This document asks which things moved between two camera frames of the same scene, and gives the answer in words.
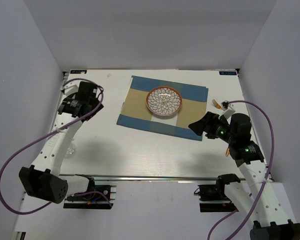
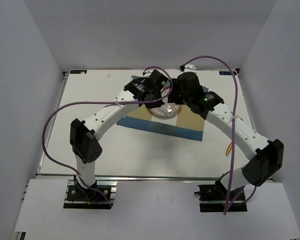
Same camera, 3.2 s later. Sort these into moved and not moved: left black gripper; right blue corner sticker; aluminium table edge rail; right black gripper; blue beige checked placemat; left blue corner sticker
Moved: right black gripper; left black gripper
Not moved: aluminium table edge rail; right blue corner sticker; left blue corner sticker; blue beige checked placemat
